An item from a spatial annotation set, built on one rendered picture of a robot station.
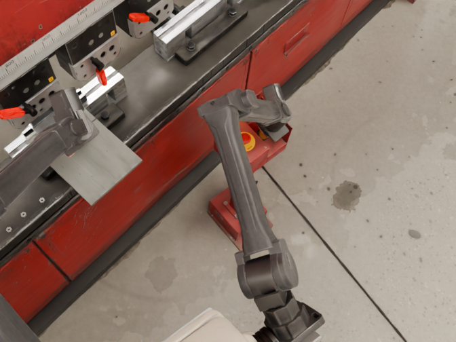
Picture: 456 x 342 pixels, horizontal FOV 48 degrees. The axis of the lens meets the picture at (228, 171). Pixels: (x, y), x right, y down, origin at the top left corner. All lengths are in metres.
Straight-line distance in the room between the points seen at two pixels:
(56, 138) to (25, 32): 0.24
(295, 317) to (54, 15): 0.82
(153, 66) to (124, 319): 1.10
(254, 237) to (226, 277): 1.30
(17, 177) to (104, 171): 0.43
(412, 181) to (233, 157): 1.73
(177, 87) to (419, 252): 1.42
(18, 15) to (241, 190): 0.57
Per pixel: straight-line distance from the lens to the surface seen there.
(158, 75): 1.70
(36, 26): 1.22
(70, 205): 1.62
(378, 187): 2.61
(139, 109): 1.64
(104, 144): 1.45
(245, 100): 1.15
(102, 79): 1.42
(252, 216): 1.04
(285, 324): 1.06
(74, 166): 1.43
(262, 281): 1.03
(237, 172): 1.05
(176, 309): 2.30
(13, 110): 1.29
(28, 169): 1.05
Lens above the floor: 2.26
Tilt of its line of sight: 65 degrees down
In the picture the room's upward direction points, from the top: 8 degrees clockwise
